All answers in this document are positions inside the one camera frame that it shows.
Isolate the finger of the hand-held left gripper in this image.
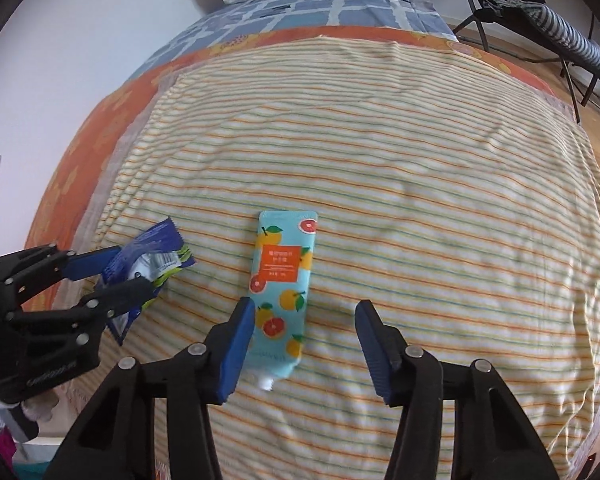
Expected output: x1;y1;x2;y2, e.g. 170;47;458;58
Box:
7;276;154;331
0;243;124;307

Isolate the black folding chair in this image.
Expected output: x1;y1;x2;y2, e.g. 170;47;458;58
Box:
452;0;600;124

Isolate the pink cloth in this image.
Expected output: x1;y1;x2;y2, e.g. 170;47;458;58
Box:
0;430;17;467

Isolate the striped fringed blanket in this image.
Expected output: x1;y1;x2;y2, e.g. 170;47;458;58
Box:
72;35;600;480

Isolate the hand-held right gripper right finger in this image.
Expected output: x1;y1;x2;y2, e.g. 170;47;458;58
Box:
355;299;563;480

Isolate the striped chair cushion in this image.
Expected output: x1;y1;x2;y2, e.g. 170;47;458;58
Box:
490;0;600;76

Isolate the orange bed sheet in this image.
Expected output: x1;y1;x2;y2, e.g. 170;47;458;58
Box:
24;25;581;311

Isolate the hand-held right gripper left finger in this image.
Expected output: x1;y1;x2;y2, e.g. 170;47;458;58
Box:
42;296;257;480

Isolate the blue snack packet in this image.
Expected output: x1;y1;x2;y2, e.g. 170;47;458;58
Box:
97;216;197;346

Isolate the fruit print cream tube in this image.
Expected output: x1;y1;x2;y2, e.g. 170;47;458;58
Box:
242;210;320;391

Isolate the blue checked bed sheet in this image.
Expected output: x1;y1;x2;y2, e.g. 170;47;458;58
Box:
140;0;459;74

